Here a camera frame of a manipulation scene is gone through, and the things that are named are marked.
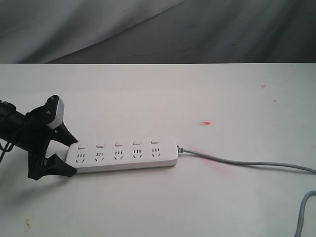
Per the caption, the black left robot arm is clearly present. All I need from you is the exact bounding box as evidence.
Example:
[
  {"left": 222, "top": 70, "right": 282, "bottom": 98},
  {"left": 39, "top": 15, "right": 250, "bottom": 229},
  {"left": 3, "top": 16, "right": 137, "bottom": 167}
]
[{"left": 0, "top": 95, "right": 77, "bottom": 180}]

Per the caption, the grey backdrop cloth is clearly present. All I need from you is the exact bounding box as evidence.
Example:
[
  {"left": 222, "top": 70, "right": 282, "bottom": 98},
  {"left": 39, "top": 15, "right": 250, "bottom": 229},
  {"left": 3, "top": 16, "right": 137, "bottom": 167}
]
[{"left": 0, "top": 0, "right": 316, "bottom": 64}]

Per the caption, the grey power cable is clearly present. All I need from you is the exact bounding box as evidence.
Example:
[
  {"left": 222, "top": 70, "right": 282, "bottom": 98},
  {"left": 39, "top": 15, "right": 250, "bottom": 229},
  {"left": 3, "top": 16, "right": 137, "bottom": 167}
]
[{"left": 175, "top": 144, "right": 316, "bottom": 237}]

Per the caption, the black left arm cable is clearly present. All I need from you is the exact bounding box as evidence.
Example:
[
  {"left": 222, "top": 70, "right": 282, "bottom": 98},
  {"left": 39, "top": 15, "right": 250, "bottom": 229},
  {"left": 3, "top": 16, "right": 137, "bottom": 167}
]
[{"left": 0, "top": 138, "right": 15, "bottom": 170}]

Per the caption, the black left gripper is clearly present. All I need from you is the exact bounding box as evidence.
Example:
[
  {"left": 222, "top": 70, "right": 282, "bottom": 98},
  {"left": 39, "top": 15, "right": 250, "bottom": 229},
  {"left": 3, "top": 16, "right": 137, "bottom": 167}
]
[{"left": 26, "top": 106, "right": 79, "bottom": 180}]

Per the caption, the white five-outlet power strip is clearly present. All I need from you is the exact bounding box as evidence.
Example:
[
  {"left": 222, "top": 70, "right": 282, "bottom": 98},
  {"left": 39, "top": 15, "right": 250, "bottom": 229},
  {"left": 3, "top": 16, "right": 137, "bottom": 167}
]
[{"left": 65, "top": 137, "right": 178, "bottom": 174}]

